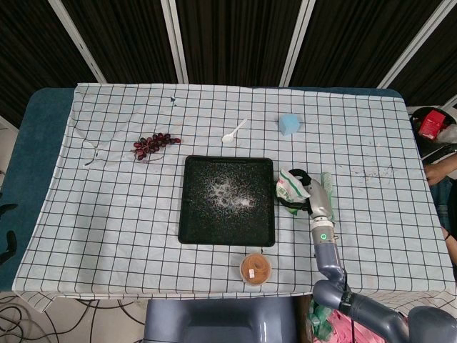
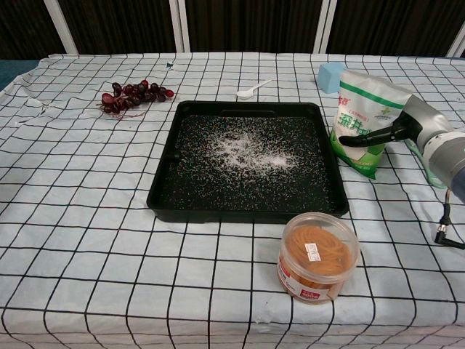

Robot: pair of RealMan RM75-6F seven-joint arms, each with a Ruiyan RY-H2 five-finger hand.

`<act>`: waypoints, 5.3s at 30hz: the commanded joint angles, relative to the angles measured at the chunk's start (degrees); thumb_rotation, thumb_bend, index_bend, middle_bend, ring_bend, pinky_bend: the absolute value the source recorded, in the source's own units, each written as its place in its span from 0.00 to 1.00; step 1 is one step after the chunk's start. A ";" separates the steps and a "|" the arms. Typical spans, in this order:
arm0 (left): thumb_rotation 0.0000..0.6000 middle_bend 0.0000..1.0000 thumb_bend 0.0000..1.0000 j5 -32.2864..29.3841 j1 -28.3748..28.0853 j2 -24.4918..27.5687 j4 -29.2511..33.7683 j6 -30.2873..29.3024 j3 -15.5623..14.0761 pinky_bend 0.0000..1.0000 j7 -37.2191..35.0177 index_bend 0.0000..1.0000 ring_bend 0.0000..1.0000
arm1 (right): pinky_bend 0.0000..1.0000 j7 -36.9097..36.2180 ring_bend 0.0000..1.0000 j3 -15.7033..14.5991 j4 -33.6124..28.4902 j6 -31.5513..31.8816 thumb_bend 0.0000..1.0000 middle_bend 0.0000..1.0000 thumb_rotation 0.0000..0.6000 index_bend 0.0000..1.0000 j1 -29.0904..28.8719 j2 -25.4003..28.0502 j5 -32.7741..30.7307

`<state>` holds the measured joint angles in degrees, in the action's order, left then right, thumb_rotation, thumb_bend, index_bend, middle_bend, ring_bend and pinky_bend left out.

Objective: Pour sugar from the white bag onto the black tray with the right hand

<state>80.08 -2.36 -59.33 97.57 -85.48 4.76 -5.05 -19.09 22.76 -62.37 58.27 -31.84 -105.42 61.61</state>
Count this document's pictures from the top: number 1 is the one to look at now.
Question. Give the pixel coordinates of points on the checkered white tablecloth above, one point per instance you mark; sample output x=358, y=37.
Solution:
x=107, y=214

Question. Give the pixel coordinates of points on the red grape bunch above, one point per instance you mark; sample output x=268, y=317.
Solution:
x=153, y=143

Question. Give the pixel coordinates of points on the left robot hand black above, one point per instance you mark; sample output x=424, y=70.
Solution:
x=10, y=243

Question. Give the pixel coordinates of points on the green and white bag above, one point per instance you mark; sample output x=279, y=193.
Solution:
x=290, y=191

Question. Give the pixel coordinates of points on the white partition post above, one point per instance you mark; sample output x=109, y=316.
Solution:
x=76, y=39
x=298, y=39
x=175, y=39
x=414, y=43

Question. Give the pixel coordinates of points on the person forearm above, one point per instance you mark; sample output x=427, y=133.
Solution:
x=441, y=168

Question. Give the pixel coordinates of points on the light blue sponge cube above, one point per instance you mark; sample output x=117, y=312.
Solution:
x=288, y=124

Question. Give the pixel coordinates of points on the green mesh item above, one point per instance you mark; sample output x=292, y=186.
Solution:
x=319, y=321

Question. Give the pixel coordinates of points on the round container brown powder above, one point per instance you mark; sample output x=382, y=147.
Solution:
x=255, y=268

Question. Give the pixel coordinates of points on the brown cardboard box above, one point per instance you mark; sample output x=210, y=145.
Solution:
x=302, y=321

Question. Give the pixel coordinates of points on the pink cloth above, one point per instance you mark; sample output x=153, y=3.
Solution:
x=342, y=328

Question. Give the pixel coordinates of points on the black baking tray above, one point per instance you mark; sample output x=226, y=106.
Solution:
x=226, y=214

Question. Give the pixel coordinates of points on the light green brush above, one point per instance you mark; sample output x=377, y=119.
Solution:
x=326, y=180

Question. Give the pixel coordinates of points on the black bin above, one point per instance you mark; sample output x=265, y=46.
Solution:
x=428, y=146

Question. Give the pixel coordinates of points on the red box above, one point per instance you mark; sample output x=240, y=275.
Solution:
x=431, y=125

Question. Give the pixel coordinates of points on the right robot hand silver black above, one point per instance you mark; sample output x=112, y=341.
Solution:
x=319, y=200

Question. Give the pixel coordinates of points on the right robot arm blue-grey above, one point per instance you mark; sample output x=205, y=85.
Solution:
x=328, y=257

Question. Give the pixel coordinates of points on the blue-grey robot torso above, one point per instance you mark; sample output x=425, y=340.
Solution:
x=221, y=321

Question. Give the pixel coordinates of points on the white plastic spoon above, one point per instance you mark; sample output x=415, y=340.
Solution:
x=227, y=138

